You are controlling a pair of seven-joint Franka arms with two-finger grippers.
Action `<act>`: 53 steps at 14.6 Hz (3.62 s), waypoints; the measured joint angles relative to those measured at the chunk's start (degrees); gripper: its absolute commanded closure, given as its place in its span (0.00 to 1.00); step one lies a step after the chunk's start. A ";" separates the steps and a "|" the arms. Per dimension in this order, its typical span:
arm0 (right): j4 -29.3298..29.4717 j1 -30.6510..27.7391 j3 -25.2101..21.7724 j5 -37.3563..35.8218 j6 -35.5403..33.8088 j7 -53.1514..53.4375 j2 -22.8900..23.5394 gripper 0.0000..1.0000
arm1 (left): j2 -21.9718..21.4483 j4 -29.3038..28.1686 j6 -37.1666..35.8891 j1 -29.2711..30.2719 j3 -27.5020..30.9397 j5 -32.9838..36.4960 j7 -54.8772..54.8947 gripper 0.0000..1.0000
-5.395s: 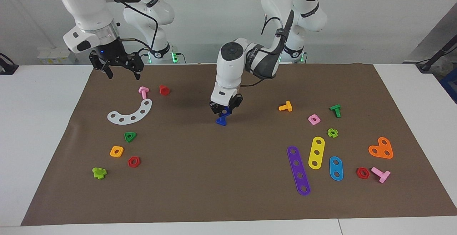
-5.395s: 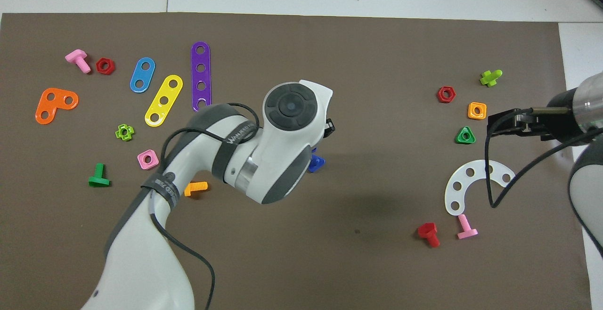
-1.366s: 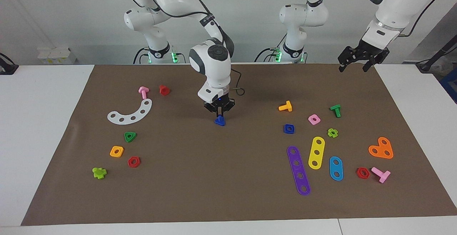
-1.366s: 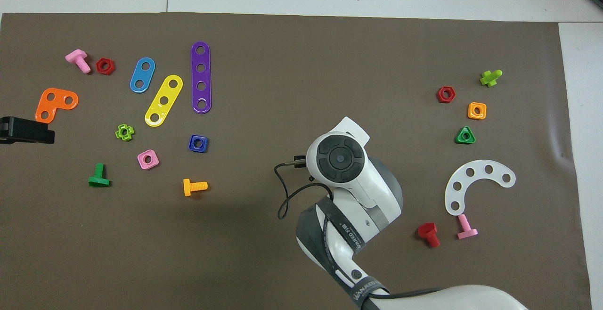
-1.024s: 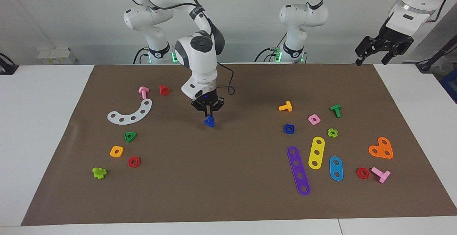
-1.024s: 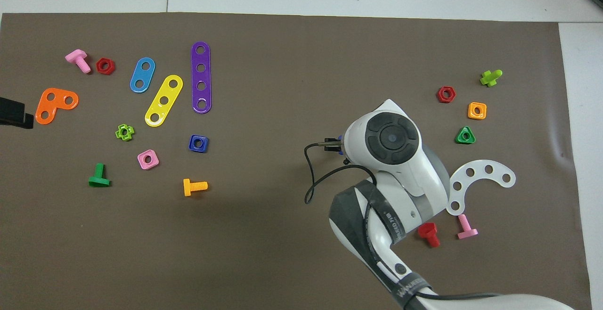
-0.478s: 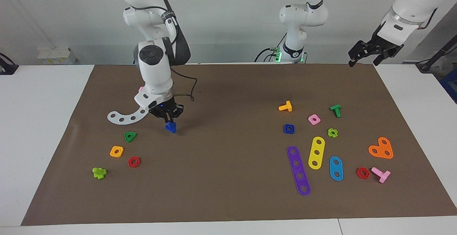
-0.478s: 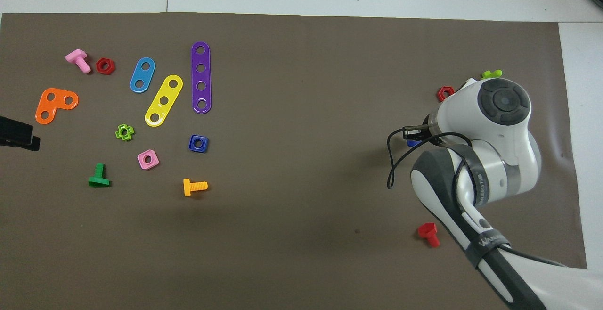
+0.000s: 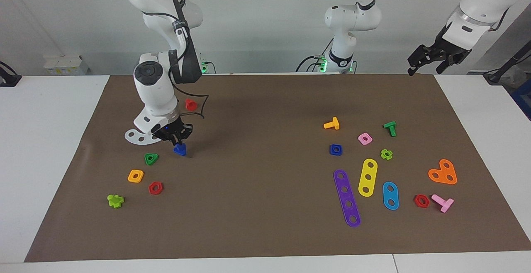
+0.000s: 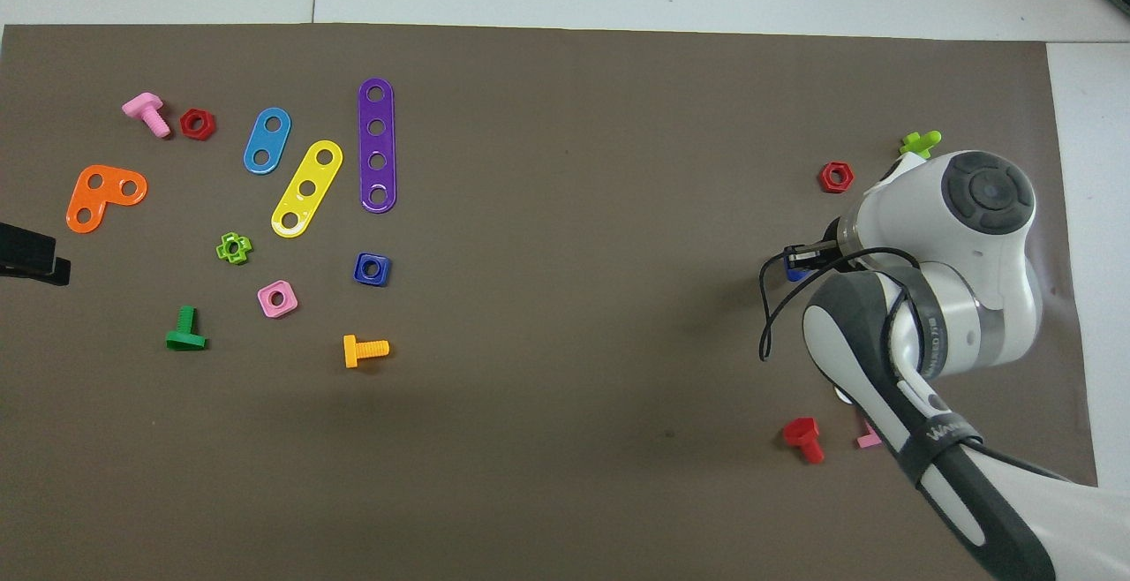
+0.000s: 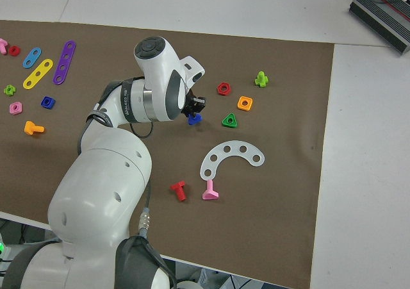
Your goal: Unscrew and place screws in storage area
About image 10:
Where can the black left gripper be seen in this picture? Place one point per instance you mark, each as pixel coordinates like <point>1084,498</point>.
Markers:
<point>26,245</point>

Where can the yellow three-hole plate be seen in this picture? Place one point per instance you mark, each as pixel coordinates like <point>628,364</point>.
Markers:
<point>316,173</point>

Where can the pink plastic bolt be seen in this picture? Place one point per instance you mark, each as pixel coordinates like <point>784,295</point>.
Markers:
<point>867,440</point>
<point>146,111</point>

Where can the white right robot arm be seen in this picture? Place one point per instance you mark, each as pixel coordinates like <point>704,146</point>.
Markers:
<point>971,281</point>

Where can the pink square plastic nut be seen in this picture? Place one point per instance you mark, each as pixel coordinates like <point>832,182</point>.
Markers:
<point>265,307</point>

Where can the red hexagon plastic nut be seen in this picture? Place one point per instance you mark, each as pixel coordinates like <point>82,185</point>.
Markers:
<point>185,122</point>
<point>847,184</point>

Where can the blue triangle-head plastic bolt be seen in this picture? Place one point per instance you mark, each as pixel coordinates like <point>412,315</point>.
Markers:
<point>796,274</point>

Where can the lime cross-head plastic bolt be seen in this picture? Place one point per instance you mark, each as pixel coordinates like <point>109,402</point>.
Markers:
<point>918,141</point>

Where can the purple four-hole plate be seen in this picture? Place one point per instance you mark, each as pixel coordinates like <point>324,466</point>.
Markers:
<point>377,144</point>

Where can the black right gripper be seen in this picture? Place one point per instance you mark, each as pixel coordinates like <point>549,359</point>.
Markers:
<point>834,232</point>

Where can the green plastic bolt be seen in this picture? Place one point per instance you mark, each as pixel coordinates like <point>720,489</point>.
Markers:
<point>185,325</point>

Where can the brown table mat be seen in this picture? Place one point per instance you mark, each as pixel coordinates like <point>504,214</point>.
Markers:
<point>565,122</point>

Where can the orange heart three-hole plate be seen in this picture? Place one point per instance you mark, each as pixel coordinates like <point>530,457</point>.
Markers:
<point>106,197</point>

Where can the blue two-hole plate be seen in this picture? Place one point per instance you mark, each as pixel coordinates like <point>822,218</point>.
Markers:
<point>267,140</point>

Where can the orange plastic bolt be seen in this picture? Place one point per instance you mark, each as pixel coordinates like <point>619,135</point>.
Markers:
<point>364,350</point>

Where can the blue square plastic nut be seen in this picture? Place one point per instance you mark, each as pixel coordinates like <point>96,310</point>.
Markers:
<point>360,279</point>

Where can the red plastic bolt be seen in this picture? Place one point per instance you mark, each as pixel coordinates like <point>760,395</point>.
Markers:
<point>802,431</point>

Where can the lime cross plastic nut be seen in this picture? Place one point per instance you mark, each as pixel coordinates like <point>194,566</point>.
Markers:
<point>244,247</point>

